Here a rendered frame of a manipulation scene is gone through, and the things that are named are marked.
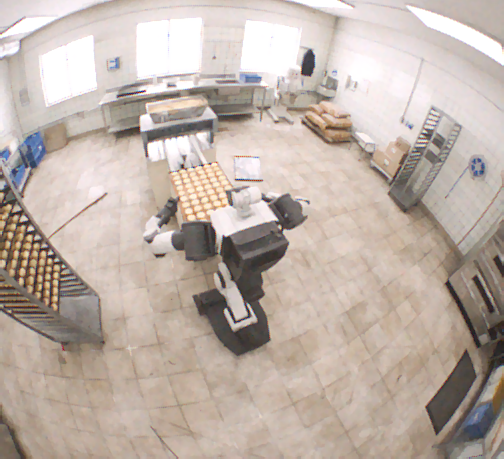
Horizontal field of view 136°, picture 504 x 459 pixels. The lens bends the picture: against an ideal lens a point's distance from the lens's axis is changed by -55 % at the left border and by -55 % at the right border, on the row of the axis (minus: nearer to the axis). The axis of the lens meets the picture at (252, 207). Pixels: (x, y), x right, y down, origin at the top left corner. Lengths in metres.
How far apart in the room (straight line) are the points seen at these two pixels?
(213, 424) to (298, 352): 1.02
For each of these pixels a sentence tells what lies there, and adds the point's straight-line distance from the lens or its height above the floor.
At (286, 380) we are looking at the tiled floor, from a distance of 2.08.
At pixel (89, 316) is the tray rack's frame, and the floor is 0.15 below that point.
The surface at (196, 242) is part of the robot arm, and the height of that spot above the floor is 1.32.
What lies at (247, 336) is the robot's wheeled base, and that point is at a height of 0.35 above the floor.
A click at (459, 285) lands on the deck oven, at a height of 0.24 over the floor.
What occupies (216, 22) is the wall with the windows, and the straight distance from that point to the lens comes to 5.03.
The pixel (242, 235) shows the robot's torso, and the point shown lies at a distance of 0.84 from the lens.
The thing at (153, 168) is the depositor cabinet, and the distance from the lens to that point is 2.22.
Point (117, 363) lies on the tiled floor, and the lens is 2.23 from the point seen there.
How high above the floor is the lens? 2.01
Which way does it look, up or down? 45 degrees down
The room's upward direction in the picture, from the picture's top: 9 degrees clockwise
